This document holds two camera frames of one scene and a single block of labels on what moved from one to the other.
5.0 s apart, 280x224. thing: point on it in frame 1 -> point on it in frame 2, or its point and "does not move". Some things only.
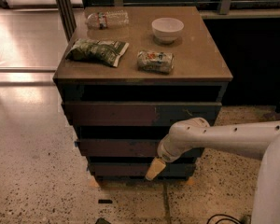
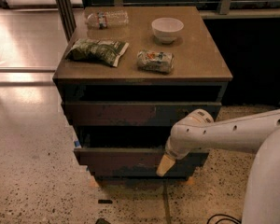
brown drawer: (120, 147) -> (134, 162)
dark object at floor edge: (101, 220) does not move
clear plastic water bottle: (104, 20) does not move
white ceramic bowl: (165, 29) does not move
